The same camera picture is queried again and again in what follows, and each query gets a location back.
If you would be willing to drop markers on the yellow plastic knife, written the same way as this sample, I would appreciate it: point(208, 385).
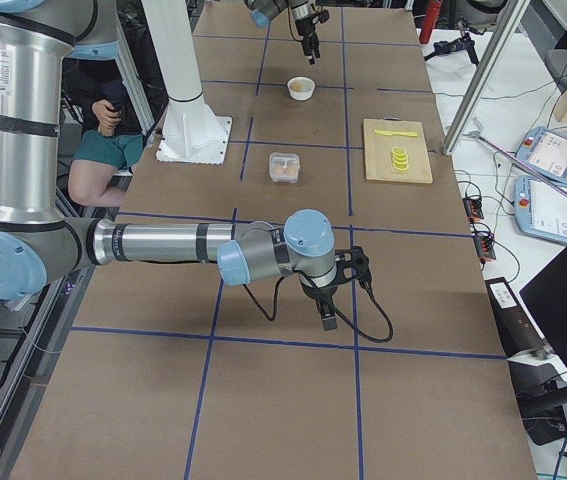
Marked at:
point(409, 134)

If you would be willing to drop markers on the aluminium frame post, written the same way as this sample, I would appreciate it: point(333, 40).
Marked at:
point(512, 15)

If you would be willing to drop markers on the red cylinder bottle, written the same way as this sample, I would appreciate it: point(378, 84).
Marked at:
point(429, 21)

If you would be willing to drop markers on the bamboo cutting board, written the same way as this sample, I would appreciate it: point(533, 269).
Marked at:
point(378, 155)

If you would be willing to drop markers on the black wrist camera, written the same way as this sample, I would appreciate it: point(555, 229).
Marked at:
point(352, 264)

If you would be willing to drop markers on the blue teach pendant near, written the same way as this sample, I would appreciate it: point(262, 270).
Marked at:
point(540, 211)

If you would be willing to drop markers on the black box with white label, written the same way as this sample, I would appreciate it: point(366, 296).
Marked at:
point(517, 334)

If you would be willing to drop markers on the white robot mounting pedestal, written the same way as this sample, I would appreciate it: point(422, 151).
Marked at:
point(191, 132)

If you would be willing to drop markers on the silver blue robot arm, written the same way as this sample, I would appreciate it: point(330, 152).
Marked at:
point(263, 12)
point(38, 244)

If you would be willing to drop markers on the blue teach pendant far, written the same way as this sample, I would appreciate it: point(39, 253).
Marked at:
point(545, 151)

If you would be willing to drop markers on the black tripod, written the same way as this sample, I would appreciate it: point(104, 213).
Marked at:
point(464, 43)

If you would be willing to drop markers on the seated person in black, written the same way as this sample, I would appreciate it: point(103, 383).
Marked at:
point(112, 138)

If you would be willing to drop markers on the blue teach pendant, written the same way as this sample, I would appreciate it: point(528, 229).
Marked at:
point(540, 211)
point(545, 151)

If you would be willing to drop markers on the clear plastic egg carton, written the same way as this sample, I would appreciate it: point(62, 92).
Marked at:
point(289, 162)

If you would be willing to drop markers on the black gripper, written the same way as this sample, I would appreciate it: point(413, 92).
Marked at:
point(317, 292)
point(306, 28)

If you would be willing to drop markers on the white round bowl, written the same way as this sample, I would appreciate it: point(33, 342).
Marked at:
point(309, 85)

